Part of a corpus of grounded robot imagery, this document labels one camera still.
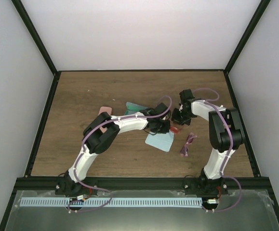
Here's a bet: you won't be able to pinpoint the red lens sunglasses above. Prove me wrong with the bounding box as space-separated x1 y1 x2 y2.
170 126 180 134

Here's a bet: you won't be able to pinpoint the light blue cleaning cloth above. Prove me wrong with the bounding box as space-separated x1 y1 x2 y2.
145 131 174 152

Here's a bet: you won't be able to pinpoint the green glasses case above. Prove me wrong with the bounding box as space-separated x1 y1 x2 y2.
125 102 147 115

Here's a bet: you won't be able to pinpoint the purple frame sunglasses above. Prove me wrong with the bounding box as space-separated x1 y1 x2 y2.
180 133 197 157

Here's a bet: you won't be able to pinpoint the pink glasses case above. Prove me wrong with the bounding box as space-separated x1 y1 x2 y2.
97 106 113 133

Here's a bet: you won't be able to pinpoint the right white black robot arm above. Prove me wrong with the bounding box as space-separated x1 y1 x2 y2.
172 99 245 194

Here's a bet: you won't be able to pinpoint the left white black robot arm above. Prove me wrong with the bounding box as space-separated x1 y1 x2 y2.
66 103 170 194

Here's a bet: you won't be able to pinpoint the clear acrylic front panel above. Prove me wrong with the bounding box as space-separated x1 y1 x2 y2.
6 190 279 231

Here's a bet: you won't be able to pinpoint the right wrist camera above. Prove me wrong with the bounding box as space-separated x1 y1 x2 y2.
179 89 195 103

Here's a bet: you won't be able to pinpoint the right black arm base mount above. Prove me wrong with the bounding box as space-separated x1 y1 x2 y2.
182 175 228 196

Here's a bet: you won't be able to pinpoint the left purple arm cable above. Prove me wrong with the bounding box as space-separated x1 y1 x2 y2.
67 95 113 214

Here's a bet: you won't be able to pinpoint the light blue slotted cable duct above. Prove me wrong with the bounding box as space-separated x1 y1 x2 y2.
19 197 202 208

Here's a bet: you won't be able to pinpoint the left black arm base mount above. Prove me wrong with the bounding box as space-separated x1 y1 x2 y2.
55 171 97 196

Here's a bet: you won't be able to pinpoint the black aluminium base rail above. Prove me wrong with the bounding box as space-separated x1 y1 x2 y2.
14 176 272 194

